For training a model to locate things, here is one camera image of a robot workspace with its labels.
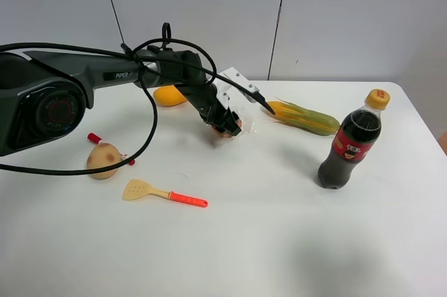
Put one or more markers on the brown toy potato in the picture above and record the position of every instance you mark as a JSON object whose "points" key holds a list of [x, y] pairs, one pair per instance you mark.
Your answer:
{"points": [[103, 155]]}

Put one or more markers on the yellow toy mango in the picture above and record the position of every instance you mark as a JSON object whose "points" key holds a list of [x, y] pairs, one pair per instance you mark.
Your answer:
{"points": [[168, 96]]}

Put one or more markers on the toy corn with green husk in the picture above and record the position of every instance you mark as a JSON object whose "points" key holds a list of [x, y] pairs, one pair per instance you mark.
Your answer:
{"points": [[303, 118]]}

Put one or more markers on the fruit tart pastry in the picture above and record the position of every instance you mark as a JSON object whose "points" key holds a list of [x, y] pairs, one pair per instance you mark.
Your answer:
{"points": [[245, 122]]}

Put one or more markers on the cola bottle yellow cap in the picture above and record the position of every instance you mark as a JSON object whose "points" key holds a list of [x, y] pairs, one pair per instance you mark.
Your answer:
{"points": [[357, 134]]}

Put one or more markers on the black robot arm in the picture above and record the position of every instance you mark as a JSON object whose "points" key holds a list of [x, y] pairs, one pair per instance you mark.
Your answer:
{"points": [[44, 95]]}

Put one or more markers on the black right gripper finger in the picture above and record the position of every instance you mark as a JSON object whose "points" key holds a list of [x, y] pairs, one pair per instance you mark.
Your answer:
{"points": [[221, 131]]}

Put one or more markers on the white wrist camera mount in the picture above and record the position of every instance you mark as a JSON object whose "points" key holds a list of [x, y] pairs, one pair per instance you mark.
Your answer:
{"points": [[229, 80]]}

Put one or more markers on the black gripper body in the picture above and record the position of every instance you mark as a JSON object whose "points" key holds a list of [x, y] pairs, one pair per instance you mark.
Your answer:
{"points": [[213, 111]]}

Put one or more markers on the yellow slotted spatula red handle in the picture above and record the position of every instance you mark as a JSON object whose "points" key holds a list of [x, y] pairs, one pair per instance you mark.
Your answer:
{"points": [[136, 189]]}

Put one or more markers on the red and white marker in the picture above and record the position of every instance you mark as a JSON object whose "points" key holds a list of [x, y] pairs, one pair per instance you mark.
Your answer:
{"points": [[92, 137]]}

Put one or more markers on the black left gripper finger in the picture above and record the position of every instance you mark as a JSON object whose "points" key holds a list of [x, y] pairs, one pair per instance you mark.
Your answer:
{"points": [[232, 125]]}

